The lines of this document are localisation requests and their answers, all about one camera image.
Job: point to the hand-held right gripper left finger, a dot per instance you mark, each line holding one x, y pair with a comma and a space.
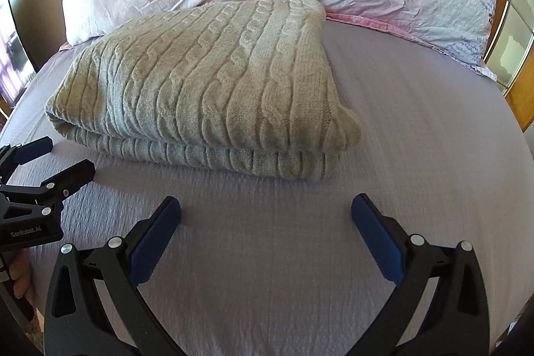
153, 244

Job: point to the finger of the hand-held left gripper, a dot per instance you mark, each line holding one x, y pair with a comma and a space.
36, 147
71, 175

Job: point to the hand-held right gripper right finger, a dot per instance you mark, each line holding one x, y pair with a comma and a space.
379, 243

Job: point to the person's left hand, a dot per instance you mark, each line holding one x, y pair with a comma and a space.
21, 271

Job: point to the lilac bed sheet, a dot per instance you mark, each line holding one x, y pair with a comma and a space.
283, 222

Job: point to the window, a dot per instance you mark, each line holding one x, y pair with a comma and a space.
14, 47

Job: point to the wooden headboard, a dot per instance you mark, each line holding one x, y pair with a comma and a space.
507, 47

